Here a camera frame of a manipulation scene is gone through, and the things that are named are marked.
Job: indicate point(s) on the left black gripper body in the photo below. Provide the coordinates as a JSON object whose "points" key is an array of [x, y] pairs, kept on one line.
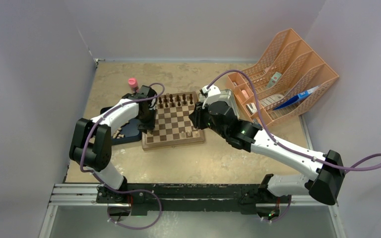
{"points": [[147, 120]]}

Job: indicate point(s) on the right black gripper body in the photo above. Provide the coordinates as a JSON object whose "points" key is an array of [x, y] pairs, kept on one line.
{"points": [[203, 118]]}

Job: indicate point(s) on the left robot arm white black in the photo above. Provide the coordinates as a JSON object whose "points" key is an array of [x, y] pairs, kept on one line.
{"points": [[91, 145]]}

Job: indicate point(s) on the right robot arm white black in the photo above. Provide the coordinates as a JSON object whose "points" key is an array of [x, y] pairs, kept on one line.
{"points": [[317, 176]]}

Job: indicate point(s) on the wooden chess board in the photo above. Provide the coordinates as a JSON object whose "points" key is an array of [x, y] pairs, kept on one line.
{"points": [[170, 121]]}

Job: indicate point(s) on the dark blue tin lid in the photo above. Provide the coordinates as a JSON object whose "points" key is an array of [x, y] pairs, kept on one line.
{"points": [[127, 133]]}

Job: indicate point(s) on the gold metal tin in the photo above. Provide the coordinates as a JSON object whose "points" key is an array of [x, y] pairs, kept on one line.
{"points": [[226, 96]]}

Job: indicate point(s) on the pink capped bottle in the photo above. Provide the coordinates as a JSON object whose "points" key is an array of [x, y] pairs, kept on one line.
{"points": [[133, 84]]}

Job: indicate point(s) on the pink eraser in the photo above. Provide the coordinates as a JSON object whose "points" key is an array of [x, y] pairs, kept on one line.
{"points": [[245, 94]]}

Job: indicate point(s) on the white stapler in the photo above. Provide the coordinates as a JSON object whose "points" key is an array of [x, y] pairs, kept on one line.
{"points": [[251, 108]]}

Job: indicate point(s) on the white card pack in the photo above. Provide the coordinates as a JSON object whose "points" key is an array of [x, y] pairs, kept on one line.
{"points": [[274, 78]]}

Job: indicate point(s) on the orange plastic file organizer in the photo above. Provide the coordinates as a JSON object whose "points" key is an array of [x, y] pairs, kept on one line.
{"points": [[301, 68]]}

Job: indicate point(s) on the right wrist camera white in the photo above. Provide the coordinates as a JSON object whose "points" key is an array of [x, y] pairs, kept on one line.
{"points": [[211, 94]]}

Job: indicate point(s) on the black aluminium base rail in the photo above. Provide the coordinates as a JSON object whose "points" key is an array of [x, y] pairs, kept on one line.
{"points": [[246, 199]]}

